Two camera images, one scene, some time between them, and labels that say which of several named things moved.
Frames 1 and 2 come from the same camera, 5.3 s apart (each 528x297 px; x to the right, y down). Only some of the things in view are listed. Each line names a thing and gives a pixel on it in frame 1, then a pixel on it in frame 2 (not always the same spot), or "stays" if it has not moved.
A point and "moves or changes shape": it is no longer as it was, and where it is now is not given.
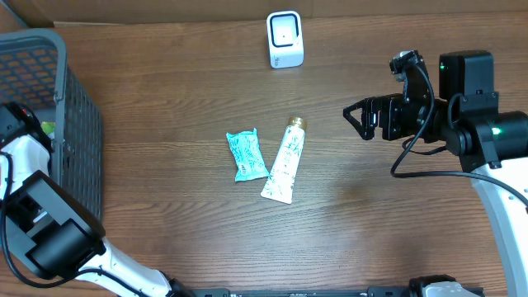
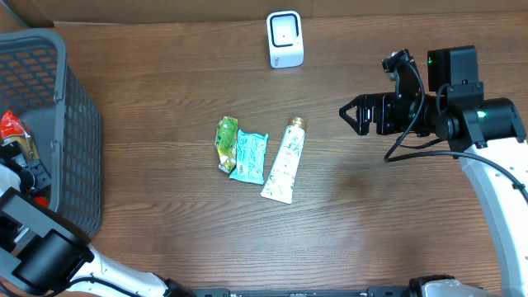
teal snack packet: (247, 155) moves or changes shape
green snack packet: (49, 128) -> (226, 140)
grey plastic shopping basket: (34, 73) stays
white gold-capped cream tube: (280, 185) stays
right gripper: (369, 107) stays
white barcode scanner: (285, 36) stays
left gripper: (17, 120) -> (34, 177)
